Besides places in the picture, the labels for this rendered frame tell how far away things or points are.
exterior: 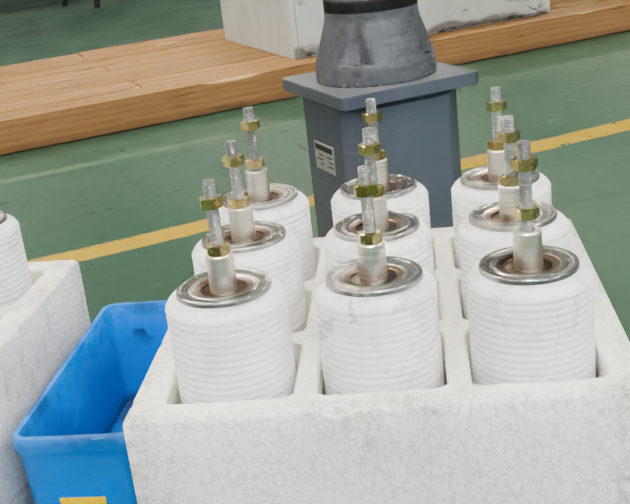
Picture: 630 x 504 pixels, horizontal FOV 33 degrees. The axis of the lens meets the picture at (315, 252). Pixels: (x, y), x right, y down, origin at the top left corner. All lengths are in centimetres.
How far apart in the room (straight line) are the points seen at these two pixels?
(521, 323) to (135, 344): 55
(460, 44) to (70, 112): 107
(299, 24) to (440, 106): 155
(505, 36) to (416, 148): 177
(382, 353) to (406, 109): 54
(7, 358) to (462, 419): 44
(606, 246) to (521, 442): 80
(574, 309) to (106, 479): 43
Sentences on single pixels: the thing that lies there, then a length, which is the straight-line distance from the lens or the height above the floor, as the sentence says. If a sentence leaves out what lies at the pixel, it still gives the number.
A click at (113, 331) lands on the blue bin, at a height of 9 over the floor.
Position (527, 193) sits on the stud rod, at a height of 31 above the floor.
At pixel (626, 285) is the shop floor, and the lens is 144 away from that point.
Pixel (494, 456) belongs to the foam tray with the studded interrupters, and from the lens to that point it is 81.
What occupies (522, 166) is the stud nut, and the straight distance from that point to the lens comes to 79.
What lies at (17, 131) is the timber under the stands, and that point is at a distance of 259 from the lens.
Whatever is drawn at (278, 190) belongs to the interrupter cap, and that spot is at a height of 25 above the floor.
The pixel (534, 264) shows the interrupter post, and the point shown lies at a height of 26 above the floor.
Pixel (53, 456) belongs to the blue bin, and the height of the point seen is 10.
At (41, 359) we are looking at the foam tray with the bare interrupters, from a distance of 109.
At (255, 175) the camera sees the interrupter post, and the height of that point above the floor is 28.
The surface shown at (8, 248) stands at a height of 23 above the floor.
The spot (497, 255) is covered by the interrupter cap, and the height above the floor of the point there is 25.
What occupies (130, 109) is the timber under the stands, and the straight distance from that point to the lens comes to 264.
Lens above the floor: 56
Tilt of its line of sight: 20 degrees down
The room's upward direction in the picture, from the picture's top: 7 degrees counter-clockwise
